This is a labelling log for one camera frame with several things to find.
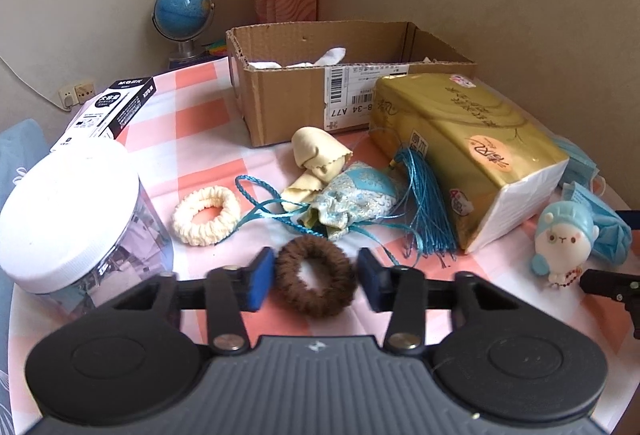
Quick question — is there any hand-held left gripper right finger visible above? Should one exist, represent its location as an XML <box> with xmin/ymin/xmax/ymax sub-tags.
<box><xmin>356</xmin><ymin>247</ymin><xmax>523</xmax><ymax>352</ymax></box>

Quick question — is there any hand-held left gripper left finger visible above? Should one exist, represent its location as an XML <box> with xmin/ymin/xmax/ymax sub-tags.
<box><xmin>107</xmin><ymin>247</ymin><xmax>276</xmax><ymax>355</ymax></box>

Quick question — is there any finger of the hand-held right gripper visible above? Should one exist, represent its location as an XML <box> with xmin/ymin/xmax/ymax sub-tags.
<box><xmin>614</xmin><ymin>210</ymin><xmax>640</xmax><ymax>232</ymax></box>
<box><xmin>580</xmin><ymin>268</ymin><xmax>640</xmax><ymax>341</ymax></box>

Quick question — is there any brown hair scrunchie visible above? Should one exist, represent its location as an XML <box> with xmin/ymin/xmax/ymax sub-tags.
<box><xmin>275</xmin><ymin>237</ymin><xmax>357</xmax><ymax>319</ymax></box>

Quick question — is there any blue tasselled sachet pouch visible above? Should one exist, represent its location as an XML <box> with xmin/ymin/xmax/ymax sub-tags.
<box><xmin>235</xmin><ymin>130</ymin><xmax>459</xmax><ymax>269</ymax></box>

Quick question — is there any cardboard box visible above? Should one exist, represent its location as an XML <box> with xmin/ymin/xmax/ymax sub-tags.
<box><xmin>225</xmin><ymin>21</ymin><xmax>477</xmax><ymax>148</ymax></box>

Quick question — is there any blue sheep toy figure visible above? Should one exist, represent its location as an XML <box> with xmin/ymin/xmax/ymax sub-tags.
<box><xmin>530</xmin><ymin>202</ymin><xmax>601</xmax><ymax>289</ymax></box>

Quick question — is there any cream hair scrunchie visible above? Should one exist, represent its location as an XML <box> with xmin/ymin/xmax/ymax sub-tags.
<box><xmin>171</xmin><ymin>185</ymin><xmax>244</xmax><ymax>247</ymax></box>

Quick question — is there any beige lens cloth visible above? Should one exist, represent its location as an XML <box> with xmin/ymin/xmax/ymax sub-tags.
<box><xmin>281</xmin><ymin>127</ymin><xmax>349</xmax><ymax>214</ymax></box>

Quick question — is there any gold tissue pack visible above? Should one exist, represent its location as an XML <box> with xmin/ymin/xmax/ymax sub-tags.
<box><xmin>369</xmin><ymin>72</ymin><xmax>571</xmax><ymax>256</ymax></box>

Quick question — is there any pink checked tablecloth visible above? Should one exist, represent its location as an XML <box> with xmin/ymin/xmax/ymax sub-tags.
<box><xmin>0</xmin><ymin>60</ymin><xmax>640</xmax><ymax>435</ymax></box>

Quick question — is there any clear jar with white lid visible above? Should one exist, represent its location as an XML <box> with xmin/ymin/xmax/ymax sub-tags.
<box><xmin>0</xmin><ymin>137</ymin><xmax>176</xmax><ymax>312</ymax></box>

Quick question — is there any black and white carton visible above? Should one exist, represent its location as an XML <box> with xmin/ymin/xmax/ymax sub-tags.
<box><xmin>49</xmin><ymin>76</ymin><xmax>157</xmax><ymax>154</ymax></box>

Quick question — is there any white cloth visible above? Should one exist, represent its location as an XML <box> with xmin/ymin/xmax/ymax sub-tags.
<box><xmin>250</xmin><ymin>47</ymin><xmax>347</xmax><ymax>70</ymax></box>

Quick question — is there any blue patterned pillow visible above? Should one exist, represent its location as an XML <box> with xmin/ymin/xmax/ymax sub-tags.
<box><xmin>0</xmin><ymin>117</ymin><xmax>51</xmax><ymax>435</ymax></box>

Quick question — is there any blue desk globe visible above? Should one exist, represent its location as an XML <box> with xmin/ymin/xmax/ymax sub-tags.
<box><xmin>151</xmin><ymin>0</ymin><xmax>216</xmax><ymax>62</ymax></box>

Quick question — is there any white wall socket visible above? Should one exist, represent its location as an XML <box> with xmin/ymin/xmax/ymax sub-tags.
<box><xmin>59</xmin><ymin>77</ymin><xmax>96</xmax><ymax>108</ymax></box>

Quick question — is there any white cable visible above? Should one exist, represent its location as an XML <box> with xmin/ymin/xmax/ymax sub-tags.
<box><xmin>0</xmin><ymin>55</ymin><xmax>68</xmax><ymax>112</ymax></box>

